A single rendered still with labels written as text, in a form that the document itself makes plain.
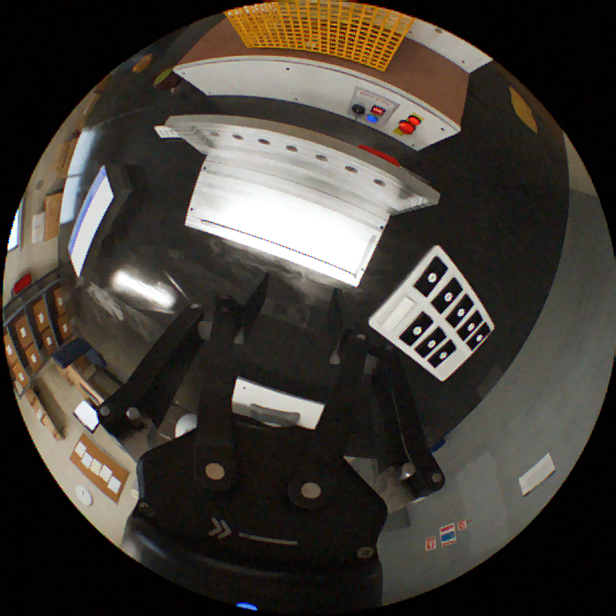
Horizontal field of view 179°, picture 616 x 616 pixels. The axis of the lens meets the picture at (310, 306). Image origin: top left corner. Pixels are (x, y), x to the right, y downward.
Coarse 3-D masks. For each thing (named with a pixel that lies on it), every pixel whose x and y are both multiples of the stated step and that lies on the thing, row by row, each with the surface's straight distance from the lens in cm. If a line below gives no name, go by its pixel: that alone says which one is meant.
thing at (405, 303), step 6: (402, 300) 55; (408, 300) 56; (396, 306) 56; (402, 306) 56; (408, 306) 57; (390, 312) 57; (396, 312) 56; (402, 312) 57; (390, 318) 56; (396, 318) 57; (384, 324) 57; (390, 324) 58; (390, 330) 58
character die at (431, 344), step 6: (438, 330) 66; (432, 336) 66; (438, 336) 66; (444, 336) 68; (426, 342) 66; (432, 342) 66; (438, 342) 68; (414, 348) 66; (420, 348) 66; (426, 348) 67; (432, 348) 68; (420, 354) 68; (426, 354) 68
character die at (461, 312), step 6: (462, 300) 65; (468, 300) 66; (456, 306) 65; (462, 306) 66; (468, 306) 68; (450, 312) 65; (456, 312) 66; (462, 312) 67; (450, 318) 66; (456, 318) 67; (462, 318) 68; (450, 324) 66; (456, 324) 68
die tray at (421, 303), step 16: (432, 256) 56; (416, 272) 55; (448, 272) 60; (400, 288) 55; (464, 288) 65; (384, 304) 56; (416, 304) 59; (480, 304) 72; (400, 320) 59; (464, 320) 70; (448, 336) 70; (416, 352) 68; (432, 352) 70; (464, 352) 79; (432, 368) 75; (448, 368) 80
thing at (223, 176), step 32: (224, 160) 54; (224, 192) 52; (256, 192) 50; (288, 192) 48; (320, 192) 47; (192, 224) 56; (224, 224) 52; (256, 224) 49; (288, 224) 48; (320, 224) 48; (352, 224) 48; (384, 224) 50; (288, 256) 49; (320, 256) 49; (352, 256) 49
